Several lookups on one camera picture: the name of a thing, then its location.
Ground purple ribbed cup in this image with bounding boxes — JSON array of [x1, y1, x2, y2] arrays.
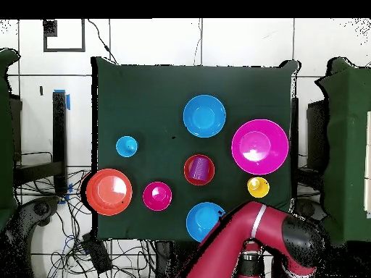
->
[[187, 156, 210, 182]]

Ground small red bowl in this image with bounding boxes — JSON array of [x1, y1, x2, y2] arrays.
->
[[183, 153, 216, 186]]

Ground blue bowl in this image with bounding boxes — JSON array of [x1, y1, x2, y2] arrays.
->
[[183, 94, 227, 138], [185, 201, 226, 243]]

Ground small magenta bowl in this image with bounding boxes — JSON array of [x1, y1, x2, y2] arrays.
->
[[142, 181, 173, 211]]

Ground blue cup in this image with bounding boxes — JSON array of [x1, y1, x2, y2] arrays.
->
[[115, 135, 139, 158]]

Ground dark green tablecloth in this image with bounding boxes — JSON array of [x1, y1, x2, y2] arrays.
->
[[91, 56, 299, 243]]

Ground large pink bowl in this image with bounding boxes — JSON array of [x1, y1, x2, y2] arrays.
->
[[230, 119, 290, 175]]

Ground yellow cup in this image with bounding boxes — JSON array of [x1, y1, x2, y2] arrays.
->
[[246, 176, 270, 198]]

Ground large orange bowl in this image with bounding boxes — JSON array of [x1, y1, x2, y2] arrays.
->
[[86, 168, 133, 216]]

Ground black stand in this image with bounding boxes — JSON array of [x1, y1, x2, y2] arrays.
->
[[12, 90, 68, 198], [289, 96, 327, 201]]

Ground black power brick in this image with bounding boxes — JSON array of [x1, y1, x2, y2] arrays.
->
[[80, 232, 113, 274]]

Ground green cloth covered table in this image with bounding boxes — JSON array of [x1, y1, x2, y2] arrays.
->
[[0, 49, 22, 232], [314, 56, 371, 247]]

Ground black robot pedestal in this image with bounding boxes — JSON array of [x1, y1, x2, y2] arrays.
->
[[154, 239, 201, 278]]

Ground thin black floor cable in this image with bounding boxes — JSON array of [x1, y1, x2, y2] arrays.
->
[[87, 19, 118, 64]]

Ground floor cables tangle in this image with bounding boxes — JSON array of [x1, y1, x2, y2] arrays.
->
[[17, 167, 157, 278]]

